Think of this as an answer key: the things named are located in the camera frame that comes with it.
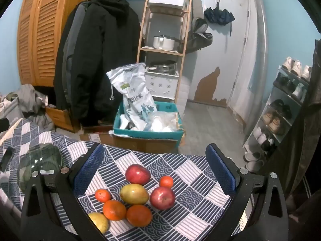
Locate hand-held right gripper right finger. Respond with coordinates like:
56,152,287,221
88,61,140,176
205,143,289,241

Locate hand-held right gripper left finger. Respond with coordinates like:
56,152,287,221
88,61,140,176
20,143,106,241

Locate small tangerine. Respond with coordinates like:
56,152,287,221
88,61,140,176
95,188,111,203
160,176,174,189

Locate red apple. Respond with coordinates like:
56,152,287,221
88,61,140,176
125,164,151,186
150,186,176,210

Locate large orange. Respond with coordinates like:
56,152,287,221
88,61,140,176
103,200,127,221
126,204,153,227

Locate dark glass bowl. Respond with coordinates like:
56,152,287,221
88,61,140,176
17,143,63,192

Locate yellow-green apple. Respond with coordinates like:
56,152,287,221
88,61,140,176
119,183,150,205

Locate yellow pear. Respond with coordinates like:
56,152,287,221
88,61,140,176
88,212,109,234

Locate flat cardboard box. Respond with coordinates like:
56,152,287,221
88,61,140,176
80,131,113,142

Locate blue white patterned tablecloth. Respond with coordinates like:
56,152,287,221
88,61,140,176
0,117,254,241

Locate cardboard boxes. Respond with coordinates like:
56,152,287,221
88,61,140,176
45,105,82,132

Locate large cardboard box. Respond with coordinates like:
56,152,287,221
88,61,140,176
99,131,185,153

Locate teal plastic crate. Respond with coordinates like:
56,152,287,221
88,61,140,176
112,101,185,148

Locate shoe rack with shoes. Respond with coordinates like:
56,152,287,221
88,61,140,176
244,56,313,174

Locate clear plastic bag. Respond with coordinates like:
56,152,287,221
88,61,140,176
144,112,181,132

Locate black phone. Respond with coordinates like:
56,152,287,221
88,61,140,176
0,147,14,171

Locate white rice bag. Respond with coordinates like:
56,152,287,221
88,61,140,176
106,63,158,128

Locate pale shoe rack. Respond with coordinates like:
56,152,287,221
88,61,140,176
242,65,311,156

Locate grey clothing pile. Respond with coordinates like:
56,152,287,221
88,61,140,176
17,84,54,131

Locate grey fabric bag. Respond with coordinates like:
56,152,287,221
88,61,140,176
0,98,24,123

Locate white patterned cabinet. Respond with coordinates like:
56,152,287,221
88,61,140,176
145,71,180,99

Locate black hanging coat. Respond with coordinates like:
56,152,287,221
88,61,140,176
53,0,141,127

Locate white door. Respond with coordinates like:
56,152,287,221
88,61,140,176
206,0,251,111

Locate steel steamer pot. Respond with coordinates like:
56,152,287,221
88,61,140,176
150,60,177,73

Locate silver pipe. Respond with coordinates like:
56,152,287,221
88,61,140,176
244,0,268,136

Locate grey hanging bag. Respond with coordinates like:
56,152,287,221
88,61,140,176
177,17,213,54

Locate wooden louvered wardrobe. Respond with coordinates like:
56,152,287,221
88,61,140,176
16,0,87,87

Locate wooden shelf rack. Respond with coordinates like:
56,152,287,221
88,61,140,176
137,0,193,101

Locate dark folded umbrella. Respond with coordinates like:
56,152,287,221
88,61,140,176
204,1,236,37

